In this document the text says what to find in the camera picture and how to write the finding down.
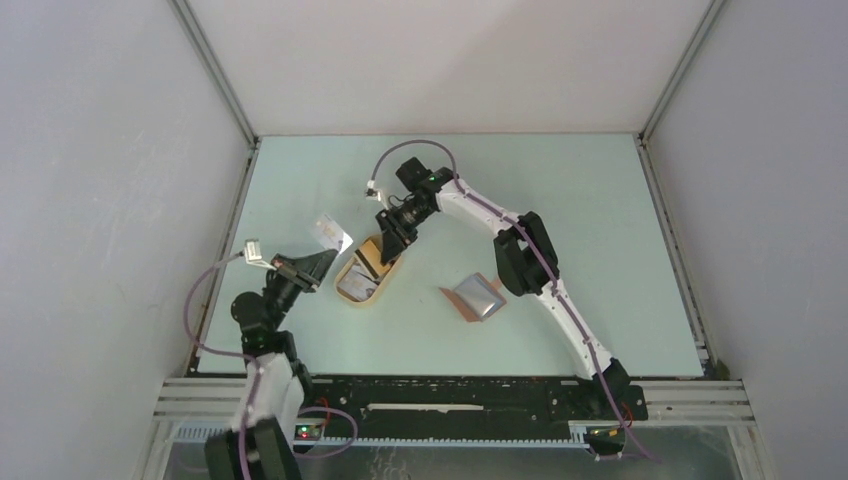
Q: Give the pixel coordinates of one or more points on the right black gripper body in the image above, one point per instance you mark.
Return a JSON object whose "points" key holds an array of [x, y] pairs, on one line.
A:
{"points": [[405, 219]]}

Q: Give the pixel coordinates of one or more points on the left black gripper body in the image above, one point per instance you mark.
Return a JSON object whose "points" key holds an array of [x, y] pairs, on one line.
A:
{"points": [[286, 271]]}

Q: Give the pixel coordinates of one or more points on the tan credit card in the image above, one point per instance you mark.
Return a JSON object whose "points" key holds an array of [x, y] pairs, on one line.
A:
{"points": [[369, 255]]}

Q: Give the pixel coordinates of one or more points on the yellow oval tray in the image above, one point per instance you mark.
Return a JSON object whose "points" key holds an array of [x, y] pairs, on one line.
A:
{"points": [[383, 282]]}

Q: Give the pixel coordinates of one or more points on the white credit card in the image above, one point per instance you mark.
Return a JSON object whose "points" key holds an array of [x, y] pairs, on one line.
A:
{"points": [[329, 234]]}

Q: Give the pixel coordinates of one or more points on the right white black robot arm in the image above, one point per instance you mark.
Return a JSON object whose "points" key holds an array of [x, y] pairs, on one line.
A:
{"points": [[526, 260]]}

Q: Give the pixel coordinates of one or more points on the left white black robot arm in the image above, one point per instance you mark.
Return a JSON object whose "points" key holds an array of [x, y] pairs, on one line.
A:
{"points": [[258, 443]]}

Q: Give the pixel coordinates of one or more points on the credit card stack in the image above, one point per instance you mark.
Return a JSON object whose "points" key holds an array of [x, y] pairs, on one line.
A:
{"points": [[356, 285]]}

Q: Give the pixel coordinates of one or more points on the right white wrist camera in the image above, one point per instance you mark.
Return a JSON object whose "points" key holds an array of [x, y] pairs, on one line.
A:
{"points": [[372, 192]]}

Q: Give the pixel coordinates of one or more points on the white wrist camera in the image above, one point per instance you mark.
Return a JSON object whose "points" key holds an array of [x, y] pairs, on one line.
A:
{"points": [[253, 256], [372, 192]]}

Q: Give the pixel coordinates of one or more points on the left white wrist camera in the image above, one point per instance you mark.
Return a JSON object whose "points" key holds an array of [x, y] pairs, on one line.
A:
{"points": [[253, 256]]}

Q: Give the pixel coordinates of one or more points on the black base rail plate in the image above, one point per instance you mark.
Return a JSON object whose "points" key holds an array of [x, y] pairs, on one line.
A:
{"points": [[467, 408]]}

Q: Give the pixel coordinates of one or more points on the aluminium frame rail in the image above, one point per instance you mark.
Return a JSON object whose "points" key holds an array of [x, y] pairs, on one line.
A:
{"points": [[670, 403]]}

